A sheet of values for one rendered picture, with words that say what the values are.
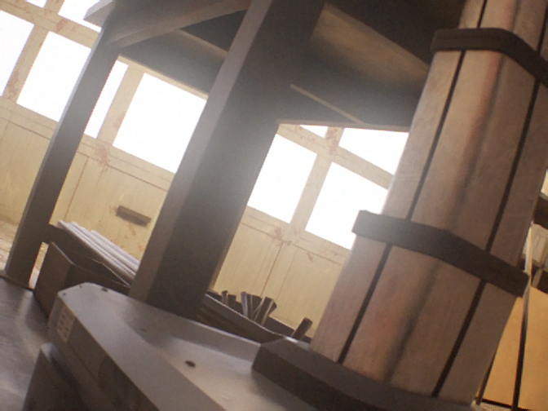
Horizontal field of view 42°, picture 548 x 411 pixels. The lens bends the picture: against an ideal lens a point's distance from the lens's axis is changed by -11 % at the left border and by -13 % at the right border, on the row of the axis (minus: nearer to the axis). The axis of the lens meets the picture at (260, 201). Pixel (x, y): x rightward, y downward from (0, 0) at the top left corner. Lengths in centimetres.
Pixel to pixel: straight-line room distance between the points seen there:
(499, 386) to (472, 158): 414
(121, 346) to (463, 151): 35
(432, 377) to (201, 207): 50
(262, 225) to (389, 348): 410
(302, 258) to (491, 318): 421
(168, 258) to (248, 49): 31
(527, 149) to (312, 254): 424
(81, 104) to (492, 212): 170
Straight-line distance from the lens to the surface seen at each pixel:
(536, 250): 554
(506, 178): 72
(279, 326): 184
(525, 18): 76
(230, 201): 109
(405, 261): 68
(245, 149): 109
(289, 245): 484
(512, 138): 72
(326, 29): 159
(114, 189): 441
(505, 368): 480
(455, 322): 69
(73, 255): 223
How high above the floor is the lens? 36
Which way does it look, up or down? 4 degrees up
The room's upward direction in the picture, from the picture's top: 22 degrees clockwise
